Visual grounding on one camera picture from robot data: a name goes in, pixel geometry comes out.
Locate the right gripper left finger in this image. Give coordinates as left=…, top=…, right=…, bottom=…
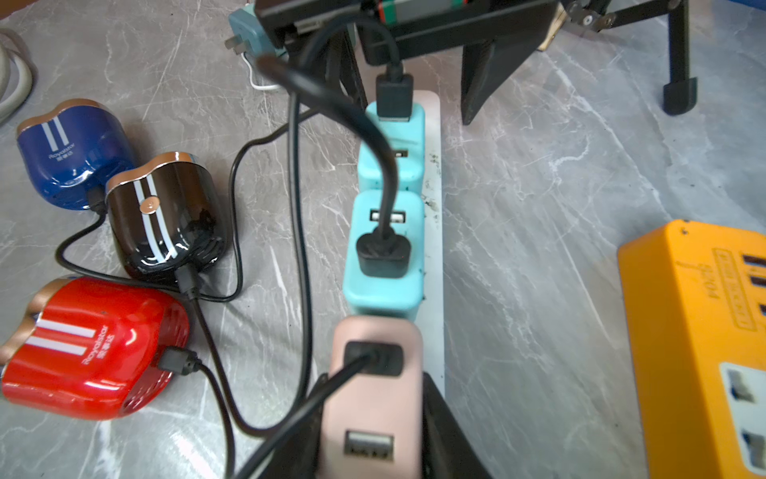
left=257, top=406, right=323, bottom=479

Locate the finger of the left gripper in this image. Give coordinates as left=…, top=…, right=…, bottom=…
left=326, top=29, right=368, bottom=110
left=461, top=44, right=537, bottom=125

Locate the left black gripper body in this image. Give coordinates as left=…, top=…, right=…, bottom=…
left=255, top=1, right=560, bottom=66

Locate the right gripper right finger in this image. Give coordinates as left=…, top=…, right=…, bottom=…
left=422, top=372, right=492, bottom=479

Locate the pink charger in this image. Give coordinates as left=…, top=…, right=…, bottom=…
left=316, top=315, right=423, bottom=478

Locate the yellow power strip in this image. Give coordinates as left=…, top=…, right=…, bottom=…
left=618, top=220, right=765, bottom=478

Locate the teal charger upper white strip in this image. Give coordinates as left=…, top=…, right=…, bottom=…
left=357, top=102, right=426, bottom=195

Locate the teal charger white strip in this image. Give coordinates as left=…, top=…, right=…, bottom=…
left=343, top=190, right=425, bottom=321
left=357, top=102, right=426, bottom=195

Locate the white power strip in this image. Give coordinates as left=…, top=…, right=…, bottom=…
left=414, top=90, right=446, bottom=394

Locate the teal charger lower white strip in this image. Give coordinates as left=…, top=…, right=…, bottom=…
left=343, top=190, right=425, bottom=321

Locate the white strip power cable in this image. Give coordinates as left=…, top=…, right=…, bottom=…
left=0, top=26, right=34, bottom=124

